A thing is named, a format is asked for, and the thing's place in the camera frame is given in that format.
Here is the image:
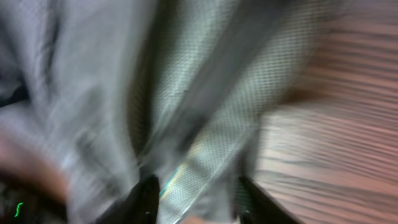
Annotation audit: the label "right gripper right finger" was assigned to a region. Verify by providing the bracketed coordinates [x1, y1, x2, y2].
[235, 176, 301, 224]

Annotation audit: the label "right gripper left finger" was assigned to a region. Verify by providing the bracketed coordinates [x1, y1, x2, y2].
[95, 175, 160, 224]

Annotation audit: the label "grey cotton shorts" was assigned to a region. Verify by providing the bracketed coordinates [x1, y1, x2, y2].
[1, 0, 334, 223]

